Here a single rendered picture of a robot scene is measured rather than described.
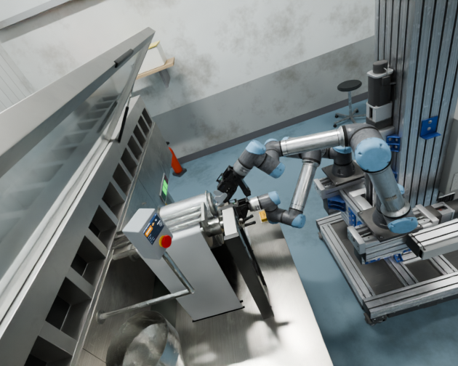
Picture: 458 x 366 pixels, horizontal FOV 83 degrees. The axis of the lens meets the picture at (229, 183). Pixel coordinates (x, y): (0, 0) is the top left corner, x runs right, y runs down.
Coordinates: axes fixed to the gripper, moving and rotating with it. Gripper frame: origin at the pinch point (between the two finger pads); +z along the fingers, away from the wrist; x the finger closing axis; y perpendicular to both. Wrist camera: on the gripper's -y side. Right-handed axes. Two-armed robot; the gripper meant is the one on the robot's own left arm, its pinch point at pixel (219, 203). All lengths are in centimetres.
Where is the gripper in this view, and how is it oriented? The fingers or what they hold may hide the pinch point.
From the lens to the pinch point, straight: 126.2
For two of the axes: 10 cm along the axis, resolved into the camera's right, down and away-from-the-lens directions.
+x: 1.1, 5.7, -8.1
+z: -5.4, 7.2, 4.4
